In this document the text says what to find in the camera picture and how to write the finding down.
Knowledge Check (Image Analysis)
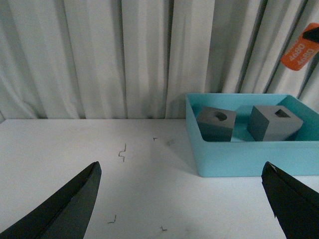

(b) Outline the white pleated curtain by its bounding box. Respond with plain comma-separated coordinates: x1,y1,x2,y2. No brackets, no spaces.
0,0,319,120

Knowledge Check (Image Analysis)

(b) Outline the gray cube with round hole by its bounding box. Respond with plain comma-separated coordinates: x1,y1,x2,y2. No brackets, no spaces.
196,107,237,142

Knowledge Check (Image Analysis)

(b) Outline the light blue plastic box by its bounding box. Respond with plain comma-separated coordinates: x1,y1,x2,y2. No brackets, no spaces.
185,93,319,177

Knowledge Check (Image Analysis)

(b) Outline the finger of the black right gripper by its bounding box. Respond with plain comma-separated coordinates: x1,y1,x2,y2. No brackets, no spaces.
302,23,319,43

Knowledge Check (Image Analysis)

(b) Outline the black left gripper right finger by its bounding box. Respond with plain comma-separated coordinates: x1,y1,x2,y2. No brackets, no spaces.
261,161,319,239

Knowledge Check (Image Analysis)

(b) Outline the orange cylinder with white digits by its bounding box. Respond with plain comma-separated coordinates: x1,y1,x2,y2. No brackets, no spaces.
281,32,319,71

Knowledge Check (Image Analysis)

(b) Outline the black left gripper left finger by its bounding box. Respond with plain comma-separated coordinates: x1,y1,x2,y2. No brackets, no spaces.
0,161,101,239

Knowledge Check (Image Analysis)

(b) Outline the gray cube with square hole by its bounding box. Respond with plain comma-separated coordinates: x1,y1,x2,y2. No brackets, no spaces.
247,105,304,141

